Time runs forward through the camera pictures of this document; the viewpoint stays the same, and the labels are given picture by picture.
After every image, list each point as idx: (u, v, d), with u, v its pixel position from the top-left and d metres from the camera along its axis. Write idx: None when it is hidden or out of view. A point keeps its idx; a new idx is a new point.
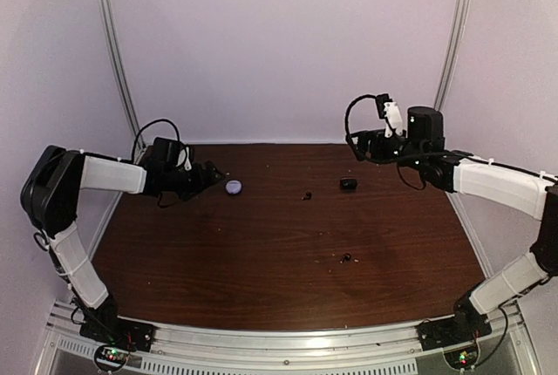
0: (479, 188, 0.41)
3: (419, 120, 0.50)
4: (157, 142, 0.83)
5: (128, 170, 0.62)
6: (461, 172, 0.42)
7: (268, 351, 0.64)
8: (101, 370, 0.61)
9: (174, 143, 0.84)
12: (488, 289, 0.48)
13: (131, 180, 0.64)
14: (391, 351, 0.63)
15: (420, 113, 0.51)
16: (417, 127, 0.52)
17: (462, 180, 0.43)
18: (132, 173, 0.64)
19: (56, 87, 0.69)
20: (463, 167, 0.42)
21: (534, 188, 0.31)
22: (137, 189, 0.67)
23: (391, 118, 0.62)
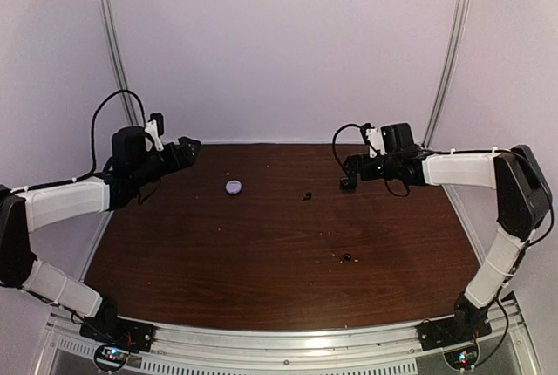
0: (445, 175, 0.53)
3: (390, 132, 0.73)
4: (112, 140, 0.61)
5: (85, 192, 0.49)
6: (429, 163, 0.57)
7: (268, 351, 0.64)
8: (102, 370, 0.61)
9: (132, 136, 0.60)
12: (479, 281, 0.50)
13: (91, 201, 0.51)
14: (391, 351, 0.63)
15: (388, 129, 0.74)
16: (390, 139, 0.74)
17: (432, 172, 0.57)
18: (94, 193, 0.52)
19: (56, 87, 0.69)
20: (430, 161, 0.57)
21: (486, 158, 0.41)
22: (104, 206, 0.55)
23: (372, 141, 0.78)
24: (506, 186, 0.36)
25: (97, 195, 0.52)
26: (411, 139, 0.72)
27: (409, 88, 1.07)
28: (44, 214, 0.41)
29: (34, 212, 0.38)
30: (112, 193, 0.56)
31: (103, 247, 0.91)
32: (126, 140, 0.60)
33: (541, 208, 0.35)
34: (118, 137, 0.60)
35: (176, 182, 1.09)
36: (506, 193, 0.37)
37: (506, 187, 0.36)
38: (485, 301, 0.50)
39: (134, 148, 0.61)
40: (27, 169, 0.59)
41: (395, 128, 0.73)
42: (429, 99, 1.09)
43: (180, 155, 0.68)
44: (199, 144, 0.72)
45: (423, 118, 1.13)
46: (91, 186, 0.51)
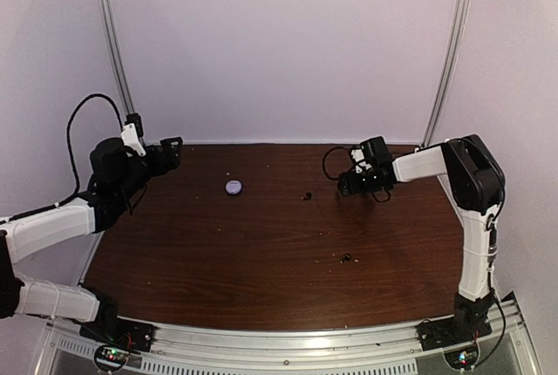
0: (411, 172, 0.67)
3: (365, 144, 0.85)
4: (90, 160, 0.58)
5: (69, 215, 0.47)
6: (399, 161, 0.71)
7: (269, 351, 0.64)
8: (101, 370, 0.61)
9: (111, 153, 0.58)
12: (466, 271, 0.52)
13: (76, 226, 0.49)
14: (391, 351, 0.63)
15: (363, 143, 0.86)
16: (367, 152, 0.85)
17: (401, 170, 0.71)
18: (79, 216, 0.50)
19: (57, 87, 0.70)
20: (398, 160, 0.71)
21: (433, 148, 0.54)
22: (91, 228, 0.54)
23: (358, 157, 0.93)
24: (454, 166, 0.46)
25: (81, 219, 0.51)
26: (384, 146, 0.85)
27: (408, 89, 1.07)
28: (29, 242, 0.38)
29: (20, 241, 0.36)
30: (98, 214, 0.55)
31: (103, 247, 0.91)
32: (105, 159, 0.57)
33: (488, 186, 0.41)
34: (95, 155, 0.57)
35: (177, 182, 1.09)
36: (457, 172, 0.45)
37: (454, 167, 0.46)
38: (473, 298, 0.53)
39: (116, 164, 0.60)
40: (27, 169, 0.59)
41: (370, 141, 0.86)
42: (429, 98, 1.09)
43: (164, 159, 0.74)
44: (179, 139, 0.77)
45: (423, 117, 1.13)
46: (74, 208, 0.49)
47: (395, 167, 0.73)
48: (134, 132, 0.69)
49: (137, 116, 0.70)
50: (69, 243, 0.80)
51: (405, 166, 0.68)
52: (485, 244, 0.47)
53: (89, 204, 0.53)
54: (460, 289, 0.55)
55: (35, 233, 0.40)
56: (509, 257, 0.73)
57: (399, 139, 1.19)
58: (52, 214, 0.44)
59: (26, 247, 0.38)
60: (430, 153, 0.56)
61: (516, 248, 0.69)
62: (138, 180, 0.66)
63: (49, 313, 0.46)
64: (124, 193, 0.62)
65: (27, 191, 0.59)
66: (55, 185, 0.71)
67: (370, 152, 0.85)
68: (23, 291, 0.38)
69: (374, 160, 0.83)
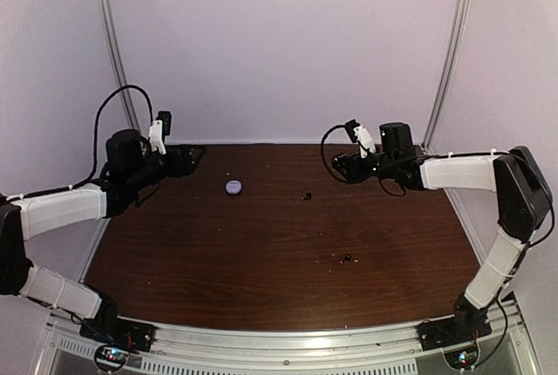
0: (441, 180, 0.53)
3: (389, 132, 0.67)
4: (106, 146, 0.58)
5: (82, 198, 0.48)
6: (425, 167, 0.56)
7: (269, 351, 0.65)
8: (102, 370, 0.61)
9: (129, 141, 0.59)
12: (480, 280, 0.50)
13: (88, 209, 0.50)
14: (391, 351, 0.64)
15: (391, 128, 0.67)
16: (391, 139, 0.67)
17: (428, 177, 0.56)
18: (91, 201, 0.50)
19: (57, 87, 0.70)
20: (426, 165, 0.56)
21: (480, 160, 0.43)
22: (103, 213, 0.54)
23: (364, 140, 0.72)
24: (506, 187, 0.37)
25: (92, 203, 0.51)
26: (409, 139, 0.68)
27: (408, 89, 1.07)
28: (43, 220, 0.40)
29: (34, 217, 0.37)
30: (110, 200, 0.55)
31: (103, 247, 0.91)
32: (121, 146, 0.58)
33: (540, 211, 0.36)
34: (112, 143, 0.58)
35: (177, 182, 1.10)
36: (507, 194, 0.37)
37: (506, 188, 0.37)
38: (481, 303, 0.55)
39: (131, 153, 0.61)
40: (26, 169, 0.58)
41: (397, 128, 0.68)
42: (429, 98, 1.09)
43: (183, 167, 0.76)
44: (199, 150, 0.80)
45: (423, 117, 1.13)
46: (87, 194, 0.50)
47: (419, 172, 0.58)
48: (160, 129, 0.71)
49: (168, 113, 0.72)
50: (70, 243, 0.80)
51: (435, 171, 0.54)
52: (509, 267, 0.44)
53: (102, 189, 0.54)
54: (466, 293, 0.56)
55: (50, 212, 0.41)
56: None
57: None
58: (66, 195, 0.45)
59: (39, 224, 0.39)
60: (474, 166, 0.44)
61: None
62: (147, 175, 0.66)
63: (53, 302, 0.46)
64: (133, 184, 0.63)
65: (27, 191, 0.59)
66: (55, 185, 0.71)
67: (396, 140, 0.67)
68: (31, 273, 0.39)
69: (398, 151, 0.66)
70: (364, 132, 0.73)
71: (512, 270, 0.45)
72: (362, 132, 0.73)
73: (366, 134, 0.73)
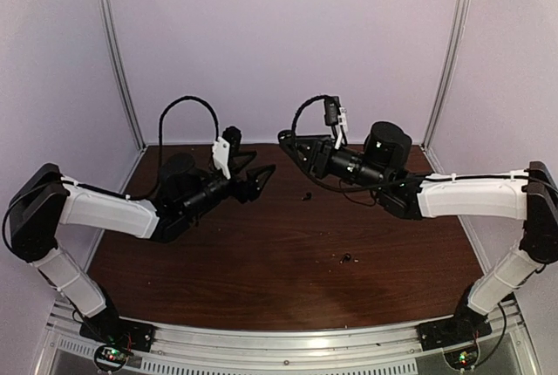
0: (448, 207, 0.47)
3: (389, 147, 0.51)
4: (160, 178, 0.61)
5: (132, 212, 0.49)
6: (426, 195, 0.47)
7: (268, 351, 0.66)
8: (102, 370, 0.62)
9: (178, 173, 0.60)
12: (485, 292, 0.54)
13: (133, 223, 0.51)
14: (391, 351, 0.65)
15: (389, 140, 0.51)
16: (382, 153, 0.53)
17: (430, 204, 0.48)
18: (139, 216, 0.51)
19: (56, 88, 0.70)
20: (427, 193, 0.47)
21: (507, 190, 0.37)
22: (146, 233, 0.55)
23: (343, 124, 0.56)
24: (536, 217, 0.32)
25: (140, 220, 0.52)
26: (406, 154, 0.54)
27: (408, 89, 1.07)
28: (87, 214, 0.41)
29: (78, 208, 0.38)
30: (159, 226, 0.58)
31: (103, 247, 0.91)
32: (172, 178, 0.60)
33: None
34: (164, 174, 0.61)
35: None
36: (537, 224, 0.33)
37: (534, 217, 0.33)
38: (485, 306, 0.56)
39: (181, 183, 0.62)
40: (24, 169, 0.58)
41: (397, 140, 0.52)
42: (429, 98, 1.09)
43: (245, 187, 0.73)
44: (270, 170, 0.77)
45: (423, 117, 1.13)
46: (139, 209, 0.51)
47: (415, 198, 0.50)
48: (226, 153, 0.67)
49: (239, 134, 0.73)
50: (71, 242, 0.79)
51: (438, 199, 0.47)
52: (520, 279, 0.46)
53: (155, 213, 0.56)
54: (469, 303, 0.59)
55: (97, 210, 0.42)
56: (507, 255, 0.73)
57: None
58: (120, 203, 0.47)
59: (83, 215, 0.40)
60: (500, 194, 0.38)
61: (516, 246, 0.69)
62: (205, 200, 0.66)
63: (57, 284, 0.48)
64: (189, 210, 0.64)
65: None
66: None
67: (391, 155, 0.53)
68: (52, 254, 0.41)
69: (387, 168, 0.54)
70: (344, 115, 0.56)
71: (518, 283, 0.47)
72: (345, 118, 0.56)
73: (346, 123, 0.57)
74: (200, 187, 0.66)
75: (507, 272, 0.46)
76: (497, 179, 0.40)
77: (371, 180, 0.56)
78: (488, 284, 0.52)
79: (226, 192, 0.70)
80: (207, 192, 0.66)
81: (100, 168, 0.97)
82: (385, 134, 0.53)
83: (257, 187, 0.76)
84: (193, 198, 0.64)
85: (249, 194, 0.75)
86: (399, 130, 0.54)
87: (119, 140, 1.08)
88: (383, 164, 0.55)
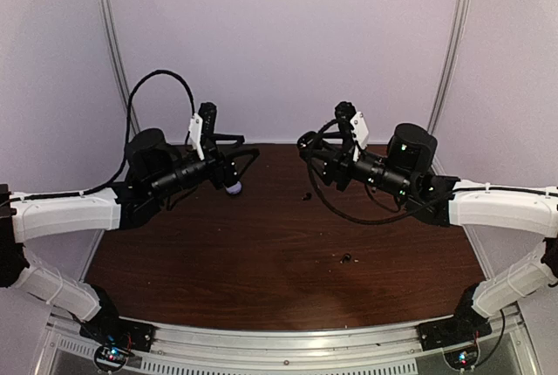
0: (477, 217, 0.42)
3: (412, 149, 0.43)
4: (125, 154, 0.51)
5: (91, 208, 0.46)
6: (459, 204, 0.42)
7: (268, 351, 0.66)
8: (101, 370, 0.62)
9: (143, 148, 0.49)
12: (493, 298, 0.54)
13: (95, 217, 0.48)
14: (391, 351, 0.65)
15: (414, 141, 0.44)
16: (406, 156, 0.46)
17: (460, 214, 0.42)
18: (101, 212, 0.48)
19: (57, 89, 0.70)
20: (460, 201, 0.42)
21: (539, 207, 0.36)
22: (113, 224, 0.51)
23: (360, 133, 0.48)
24: None
25: (103, 214, 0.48)
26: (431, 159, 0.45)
27: (408, 89, 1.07)
28: (42, 225, 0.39)
29: (30, 223, 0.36)
30: (123, 212, 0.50)
31: (103, 247, 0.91)
32: (138, 155, 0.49)
33: None
34: (128, 148, 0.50)
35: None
36: None
37: None
38: (489, 311, 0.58)
39: (152, 161, 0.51)
40: (24, 169, 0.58)
41: (423, 141, 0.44)
42: (429, 98, 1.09)
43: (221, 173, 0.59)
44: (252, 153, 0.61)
45: (423, 117, 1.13)
46: (99, 204, 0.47)
47: (445, 206, 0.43)
48: (199, 130, 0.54)
49: (214, 108, 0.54)
50: (71, 242, 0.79)
51: (472, 208, 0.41)
52: (534, 287, 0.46)
53: (116, 201, 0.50)
54: (472, 304, 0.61)
55: (50, 219, 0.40)
56: (506, 254, 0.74)
57: None
58: (75, 203, 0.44)
59: (37, 228, 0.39)
60: (530, 211, 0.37)
61: (513, 245, 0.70)
62: (179, 183, 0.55)
63: (46, 297, 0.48)
64: (159, 193, 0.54)
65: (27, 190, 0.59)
66: (55, 185, 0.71)
67: (418, 158, 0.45)
68: (25, 273, 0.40)
69: (414, 173, 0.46)
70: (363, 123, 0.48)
71: (527, 289, 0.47)
72: (361, 126, 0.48)
73: (362, 131, 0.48)
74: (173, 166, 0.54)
75: (521, 280, 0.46)
76: (529, 193, 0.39)
77: (395, 186, 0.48)
78: (499, 290, 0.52)
79: (206, 177, 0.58)
80: (180, 173, 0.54)
81: (99, 168, 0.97)
82: (410, 136, 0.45)
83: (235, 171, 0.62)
84: (163, 176, 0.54)
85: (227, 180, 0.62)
86: (422, 130, 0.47)
87: (118, 141, 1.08)
88: (409, 167, 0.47)
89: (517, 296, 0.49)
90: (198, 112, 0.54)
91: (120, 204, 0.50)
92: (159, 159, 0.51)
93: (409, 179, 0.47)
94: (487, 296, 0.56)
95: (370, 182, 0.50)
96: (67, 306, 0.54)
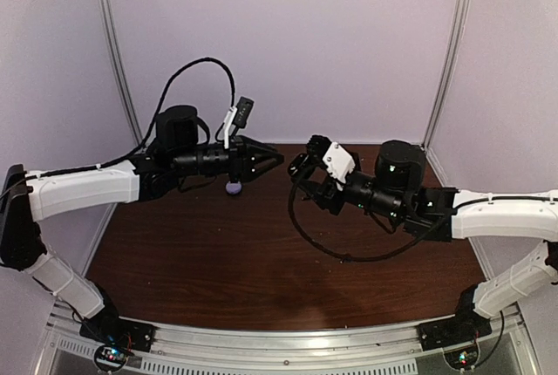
0: (479, 229, 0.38)
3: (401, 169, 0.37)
4: (155, 122, 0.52)
5: (108, 181, 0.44)
6: (462, 217, 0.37)
7: (269, 351, 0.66)
8: (101, 370, 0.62)
9: (176, 119, 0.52)
12: (494, 299, 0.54)
13: (114, 191, 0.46)
14: (391, 351, 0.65)
15: (403, 160, 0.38)
16: (396, 176, 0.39)
17: (463, 228, 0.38)
18: (118, 184, 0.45)
19: (57, 88, 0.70)
20: (464, 214, 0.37)
21: (544, 214, 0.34)
22: (134, 196, 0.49)
23: (339, 166, 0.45)
24: None
25: (121, 186, 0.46)
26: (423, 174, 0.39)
27: (408, 89, 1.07)
28: (60, 201, 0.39)
29: (47, 200, 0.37)
30: (144, 183, 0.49)
31: (103, 247, 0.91)
32: (170, 125, 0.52)
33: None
34: (160, 119, 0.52)
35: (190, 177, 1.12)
36: None
37: None
38: (491, 311, 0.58)
39: (180, 133, 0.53)
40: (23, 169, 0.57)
41: (411, 158, 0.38)
42: (429, 98, 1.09)
43: (238, 163, 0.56)
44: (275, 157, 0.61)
45: (423, 117, 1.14)
46: (116, 175, 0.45)
47: (448, 221, 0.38)
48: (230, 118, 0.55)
49: (249, 104, 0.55)
50: (71, 242, 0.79)
51: (475, 221, 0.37)
52: (535, 286, 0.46)
53: (134, 171, 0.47)
54: (474, 307, 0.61)
55: (68, 194, 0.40)
56: (506, 253, 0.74)
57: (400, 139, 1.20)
58: (91, 176, 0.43)
59: (56, 204, 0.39)
60: (536, 218, 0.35)
61: (513, 245, 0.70)
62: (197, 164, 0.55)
63: (54, 289, 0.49)
64: (179, 168, 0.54)
65: None
66: None
67: (408, 177, 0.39)
68: (42, 259, 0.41)
69: (407, 192, 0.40)
70: (340, 155, 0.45)
71: (527, 289, 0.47)
72: (340, 153, 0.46)
73: (342, 158, 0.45)
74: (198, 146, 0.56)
75: (526, 281, 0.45)
76: (530, 200, 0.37)
77: (387, 207, 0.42)
78: (500, 290, 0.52)
79: (221, 167, 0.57)
80: (201, 157, 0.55)
81: None
82: (393, 153, 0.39)
83: (254, 170, 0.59)
84: (185, 156, 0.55)
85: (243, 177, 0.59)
86: (404, 144, 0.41)
87: (118, 141, 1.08)
88: (400, 187, 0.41)
89: (519, 295, 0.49)
90: (234, 104, 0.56)
91: (139, 176, 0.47)
92: (187, 132, 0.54)
93: (402, 199, 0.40)
94: (488, 297, 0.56)
95: (362, 204, 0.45)
96: (70, 303, 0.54)
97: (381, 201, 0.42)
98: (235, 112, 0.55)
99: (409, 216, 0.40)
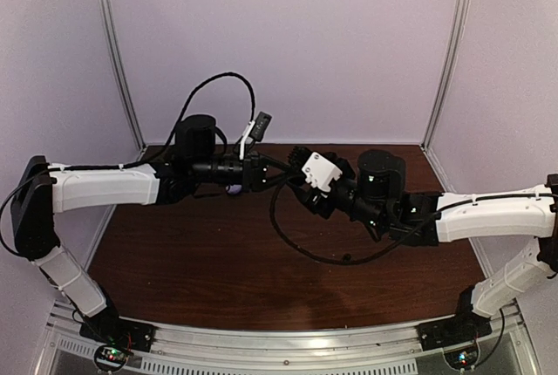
0: (466, 231, 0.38)
3: (378, 179, 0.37)
4: (174, 128, 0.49)
5: (127, 182, 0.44)
6: (447, 221, 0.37)
7: (268, 351, 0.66)
8: (101, 370, 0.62)
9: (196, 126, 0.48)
12: (492, 298, 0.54)
13: (133, 192, 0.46)
14: (391, 351, 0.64)
15: (380, 169, 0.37)
16: (375, 186, 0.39)
17: (451, 231, 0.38)
18: (136, 185, 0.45)
19: (56, 87, 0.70)
20: (449, 219, 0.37)
21: (531, 210, 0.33)
22: (151, 200, 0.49)
23: (323, 178, 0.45)
24: None
25: (141, 187, 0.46)
26: (403, 182, 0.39)
27: (408, 89, 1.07)
28: (81, 195, 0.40)
29: (67, 194, 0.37)
30: (162, 188, 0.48)
31: (103, 246, 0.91)
32: (190, 132, 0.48)
33: None
34: (180, 126, 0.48)
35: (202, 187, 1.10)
36: None
37: None
38: (490, 311, 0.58)
39: (200, 141, 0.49)
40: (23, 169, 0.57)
41: (390, 166, 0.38)
42: (429, 98, 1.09)
43: (252, 173, 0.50)
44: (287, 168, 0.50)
45: (423, 117, 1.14)
46: (137, 177, 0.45)
47: (433, 225, 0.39)
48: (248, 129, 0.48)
49: (268, 118, 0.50)
50: (71, 242, 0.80)
51: (461, 224, 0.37)
52: (532, 283, 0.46)
53: (155, 173, 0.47)
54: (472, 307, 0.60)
55: (90, 189, 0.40)
56: (505, 253, 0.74)
57: (400, 139, 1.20)
58: (112, 174, 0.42)
59: (76, 198, 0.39)
60: (524, 215, 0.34)
61: (513, 245, 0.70)
62: (213, 173, 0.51)
63: (58, 284, 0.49)
64: (198, 176, 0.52)
65: None
66: None
67: (389, 185, 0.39)
68: (55, 252, 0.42)
69: (389, 201, 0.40)
70: (322, 167, 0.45)
71: (526, 287, 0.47)
72: (321, 164, 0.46)
73: (323, 170, 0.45)
74: (214, 155, 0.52)
75: (522, 279, 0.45)
76: (519, 197, 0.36)
77: (368, 214, 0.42)
78: (498, 289, 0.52)
79: (233, 176, 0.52)
80: (215, 166, 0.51)
81: None
82: (371, 163, 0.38)
83: (265, 180, 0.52)
84: (200, 163, 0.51)
85: (254, 184, 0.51)
86: (382, 153, 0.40)
87: (118, 141, 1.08)
88: (382, 196, 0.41)
89: (516, 292, 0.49)
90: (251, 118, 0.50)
91: (159, 180, 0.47)
92: (205, 141, 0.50)
93: (384, 207, 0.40)
94: (486, 297, 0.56)
95: (348, 212, 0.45)
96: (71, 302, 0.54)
97: (368, 209, 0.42)
98: (253, 126, 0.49)
99: (390, 224, 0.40)
